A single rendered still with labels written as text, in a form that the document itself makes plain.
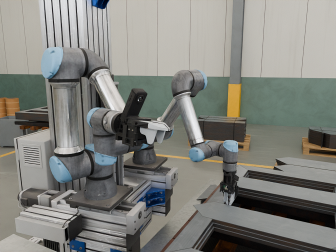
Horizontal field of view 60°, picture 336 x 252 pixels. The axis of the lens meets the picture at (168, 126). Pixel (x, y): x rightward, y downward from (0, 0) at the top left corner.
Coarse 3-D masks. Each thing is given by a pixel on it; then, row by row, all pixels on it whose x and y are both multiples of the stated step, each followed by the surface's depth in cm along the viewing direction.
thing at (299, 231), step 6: (294, 222) 141; (300, 222) 141; (306, 222) 141; (294, 228) 136; (300, 228) 136; (306, 228) 136; (294, 234) 131; (300, 234) 131; (306, 234) 131; (300, 240) 127; (306, 240) 127
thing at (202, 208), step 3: (201, 204) 159; (204, 204) 159; (207, 204) 159; (210, 204) 159; (198, 207) 156; (201, 207) 156; (204, 207) 156; (207, 207) 156; (198, 210) 152; (201, 210) 152; (204, 210) 152; (201, 213) 149; (204, 213) 149
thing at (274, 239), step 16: (256, 176) 209; (272, 176) 204; (288, 176) 200; (240, 192) 182; (256, 192) 178; (304, 208) 165; (320, 208) 161; (208, 224) 140; (224, 224) 142; (256, 240) 134; (272, 240) 131; (288, 240) 129
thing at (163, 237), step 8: (208, 184) 233; (216, 184) 233; (200, 192) 218; (192, 200) 205; (200, 200) 205; (184, 208) 194; (192, 208) 194; (176, 216) 184; (184, 216) 184; (168, 224) 174; (176, 224) 174; (160, 232) 166; (168, 232) 166; (176, 232) 166; (152, 240) 159; (160, 240) 159; (168, 240) 159; (144, 248) 152; (152, 248) 152; (160, 248) 152
